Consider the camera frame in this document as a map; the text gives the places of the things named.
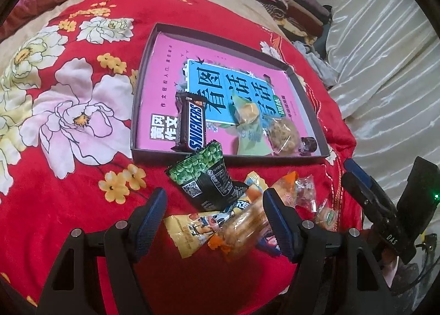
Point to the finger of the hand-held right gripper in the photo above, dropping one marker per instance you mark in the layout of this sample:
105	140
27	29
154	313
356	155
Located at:
361	174
357	191

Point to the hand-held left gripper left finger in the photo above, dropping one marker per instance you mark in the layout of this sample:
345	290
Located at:
147	224

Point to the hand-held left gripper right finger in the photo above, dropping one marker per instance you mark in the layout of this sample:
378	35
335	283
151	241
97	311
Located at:
280	225

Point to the orange rice cracker packet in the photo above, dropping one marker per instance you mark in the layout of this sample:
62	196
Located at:
244	229

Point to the dark candy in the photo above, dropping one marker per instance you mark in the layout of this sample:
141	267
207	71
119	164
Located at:
308	145

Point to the green pea snack packet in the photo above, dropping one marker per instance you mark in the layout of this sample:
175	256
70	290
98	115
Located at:
202	177

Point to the clear crumbly pastry packet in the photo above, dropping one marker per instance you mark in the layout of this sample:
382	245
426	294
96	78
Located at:
283	136

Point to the light green pastry packet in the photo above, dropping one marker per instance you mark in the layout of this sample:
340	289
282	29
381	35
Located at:
252	136

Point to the brown chocolate bar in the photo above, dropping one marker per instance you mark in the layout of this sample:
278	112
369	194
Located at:
192	122

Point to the dark shallow cardboard tray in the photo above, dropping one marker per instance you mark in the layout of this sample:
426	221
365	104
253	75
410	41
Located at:
141	95

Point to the round green label cake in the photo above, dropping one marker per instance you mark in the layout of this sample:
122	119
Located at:
328	217

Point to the yellow cartoon snack packet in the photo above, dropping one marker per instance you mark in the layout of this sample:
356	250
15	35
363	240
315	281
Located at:
189	232

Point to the clear wrapped candy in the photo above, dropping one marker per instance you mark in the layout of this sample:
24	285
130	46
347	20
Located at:
306	191

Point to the small yellow snack packet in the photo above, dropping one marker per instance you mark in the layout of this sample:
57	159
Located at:
256	181

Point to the red floral blanket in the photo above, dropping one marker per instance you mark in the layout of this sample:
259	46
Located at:
68	170

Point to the light blue cloth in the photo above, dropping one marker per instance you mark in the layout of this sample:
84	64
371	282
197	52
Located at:
319	60

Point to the white satin curtain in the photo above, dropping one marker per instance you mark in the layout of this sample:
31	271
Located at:
388	43

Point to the pink book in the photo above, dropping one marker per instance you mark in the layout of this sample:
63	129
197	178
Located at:
172	71

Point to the pile of folded clothes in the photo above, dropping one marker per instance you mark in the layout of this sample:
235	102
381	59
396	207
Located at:
292	2

